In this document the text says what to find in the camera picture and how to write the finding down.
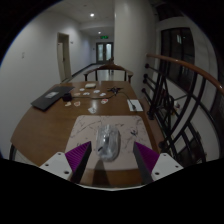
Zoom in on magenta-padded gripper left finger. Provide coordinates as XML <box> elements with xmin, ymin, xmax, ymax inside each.
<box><xmin>39</xmin><ymin>140</ymin><xmax>93</xmax><ymax>185</ymax></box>

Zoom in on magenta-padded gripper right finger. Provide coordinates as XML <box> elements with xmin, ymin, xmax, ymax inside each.
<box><xmin>132</xmin><ymin>141</ymin><xmax>184</xmax><ymax>185</ymax></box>

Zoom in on white marble-print mouse pad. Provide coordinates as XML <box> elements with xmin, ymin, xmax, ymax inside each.
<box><xmin>64</xmin><ymin>114</ymin><xmax>154</xmax><ymax>172</ymax></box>

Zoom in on white paper sheet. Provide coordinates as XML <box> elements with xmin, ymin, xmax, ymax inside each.
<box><xmin>126</xmin><ymin>98</ymin><xmax>144</xmax><ymax>113</ymax></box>

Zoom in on black closed laptop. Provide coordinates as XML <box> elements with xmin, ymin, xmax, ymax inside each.
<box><xmin>30</xmin><ymin>85</ymin><xmax>75</xmax><ymax>112</ymax></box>

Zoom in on small black box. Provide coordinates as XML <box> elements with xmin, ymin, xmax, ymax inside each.
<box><xmin>62</xmin><ymin>92</ymin><xmax>73</xmax><ymax>102</ymax></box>

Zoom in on wood-topped black metal railing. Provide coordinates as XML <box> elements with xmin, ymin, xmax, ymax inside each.
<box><xmin>141</xmin><ymin>53</ymin><xmax>224</xmax><ymax>164</ymax></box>

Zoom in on wooden side door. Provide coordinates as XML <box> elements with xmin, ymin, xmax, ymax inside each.
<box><xmin>56</xmin><ymin>32</ymin><xmax>73</xmax><ymax>83</ymax></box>

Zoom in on dark-framed window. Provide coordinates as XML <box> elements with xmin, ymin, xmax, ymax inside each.
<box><xmin>159</xmin><ymin>27</ymin><xmax>196</xmax><ymax>91</ymax></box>

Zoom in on wooden armchair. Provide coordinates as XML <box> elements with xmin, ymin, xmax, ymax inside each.
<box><xmin>83</xmin><ymin>63</ymin><xmax>134</xmax><ymax>84</ymax></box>

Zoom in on glass double door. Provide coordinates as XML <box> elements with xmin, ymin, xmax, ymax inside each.
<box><xmin>95</xmin><ymin>41</ymin><xmax>114</xmax><ymax>64</ymax></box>

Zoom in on ceiling lights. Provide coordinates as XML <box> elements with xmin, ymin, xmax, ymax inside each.
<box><xmin>89</xmin><ymin>12</ymin><xmax>103</xmax><ymax>36</ymax></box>

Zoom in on black cable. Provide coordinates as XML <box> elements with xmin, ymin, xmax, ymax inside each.
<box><xmin>107</xmin><ymin>86</ymin><xmax>136</xmax><ymax>109</ymax></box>

